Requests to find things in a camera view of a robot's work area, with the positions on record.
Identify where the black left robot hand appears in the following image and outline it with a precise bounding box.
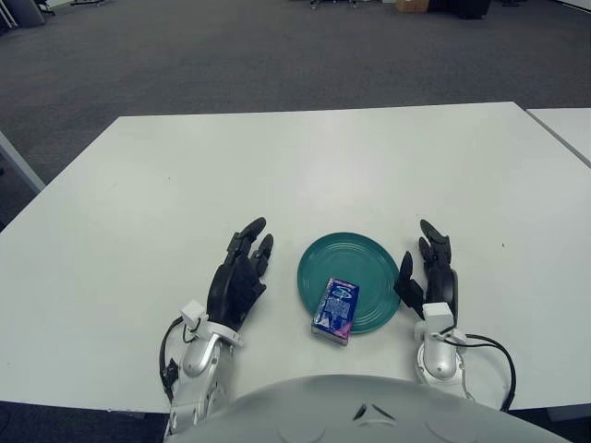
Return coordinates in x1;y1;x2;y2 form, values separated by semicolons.
206;215;275;332

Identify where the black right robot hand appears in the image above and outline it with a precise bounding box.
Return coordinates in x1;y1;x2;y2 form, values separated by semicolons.
393;220;460;327

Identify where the blue gum pack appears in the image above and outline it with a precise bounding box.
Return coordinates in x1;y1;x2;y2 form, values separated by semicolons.
310;277;361;347

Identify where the teal round plate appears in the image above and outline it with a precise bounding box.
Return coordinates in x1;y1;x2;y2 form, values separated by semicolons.
296;232;403;334

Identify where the grey robot torso shell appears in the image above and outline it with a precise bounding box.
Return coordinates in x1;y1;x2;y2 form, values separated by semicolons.
161;374;573;443

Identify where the white desk with leg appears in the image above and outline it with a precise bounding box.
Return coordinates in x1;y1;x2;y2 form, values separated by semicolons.
0;131;46;193

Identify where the black bulky furniture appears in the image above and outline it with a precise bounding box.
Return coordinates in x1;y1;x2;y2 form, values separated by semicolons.
428;0;493;19

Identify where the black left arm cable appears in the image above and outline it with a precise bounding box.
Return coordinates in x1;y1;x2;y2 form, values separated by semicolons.
159;317;193;402

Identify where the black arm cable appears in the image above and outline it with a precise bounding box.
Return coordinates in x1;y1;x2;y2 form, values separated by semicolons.
159;317;193;402
442;332;517;412

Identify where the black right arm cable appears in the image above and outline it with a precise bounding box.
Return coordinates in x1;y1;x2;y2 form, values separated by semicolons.
442;332;517;412

